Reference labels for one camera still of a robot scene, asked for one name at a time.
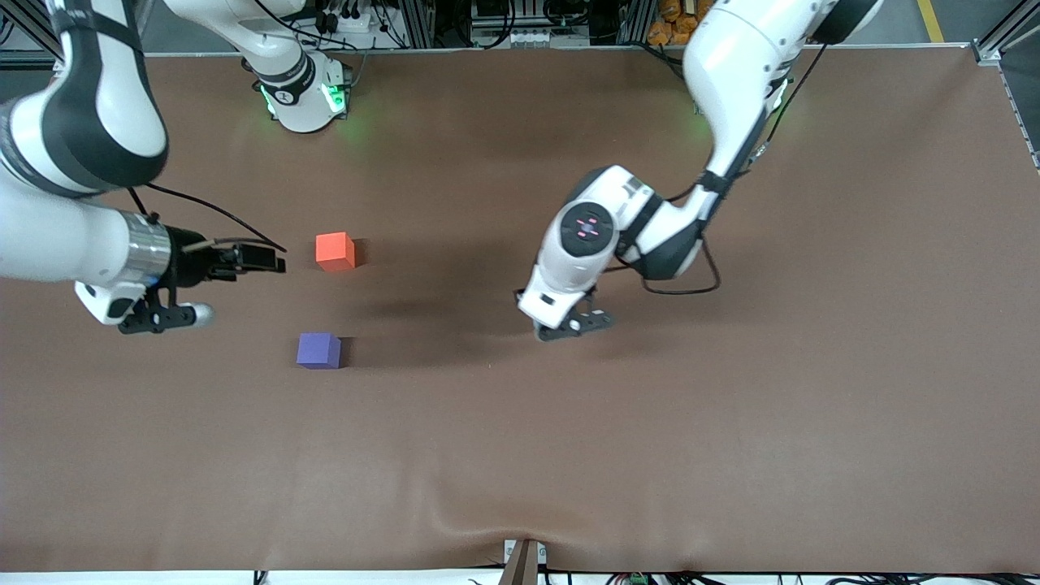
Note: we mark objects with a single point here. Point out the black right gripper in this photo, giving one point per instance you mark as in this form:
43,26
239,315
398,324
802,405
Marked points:
192,262

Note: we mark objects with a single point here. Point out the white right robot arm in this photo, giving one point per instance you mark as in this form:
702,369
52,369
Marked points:
73,236

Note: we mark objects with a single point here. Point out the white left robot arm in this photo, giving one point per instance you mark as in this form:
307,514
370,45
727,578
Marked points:
731,57

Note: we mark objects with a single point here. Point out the orange foam block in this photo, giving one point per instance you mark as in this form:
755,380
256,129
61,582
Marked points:
335,250

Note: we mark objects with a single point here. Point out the purple foam block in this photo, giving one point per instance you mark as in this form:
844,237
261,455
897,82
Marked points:
318,349

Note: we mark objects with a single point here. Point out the power strip with black plugs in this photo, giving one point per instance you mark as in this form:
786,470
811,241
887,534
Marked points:
349,20

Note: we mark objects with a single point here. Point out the aluminium profile column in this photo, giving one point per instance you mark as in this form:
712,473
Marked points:
416,23

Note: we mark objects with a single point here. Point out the white power strip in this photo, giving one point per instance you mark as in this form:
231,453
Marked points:
520,38

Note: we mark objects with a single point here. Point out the orange packets pile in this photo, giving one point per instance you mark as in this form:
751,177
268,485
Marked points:
674,20

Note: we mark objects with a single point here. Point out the brown table cover mat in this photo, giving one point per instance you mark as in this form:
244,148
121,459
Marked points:
731,447

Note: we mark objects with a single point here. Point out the aluminium frame rail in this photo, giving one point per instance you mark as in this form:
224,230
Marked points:
24,57
987,53

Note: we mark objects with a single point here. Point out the brown post with grey bracket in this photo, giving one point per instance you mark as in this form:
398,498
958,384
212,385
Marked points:
524,565

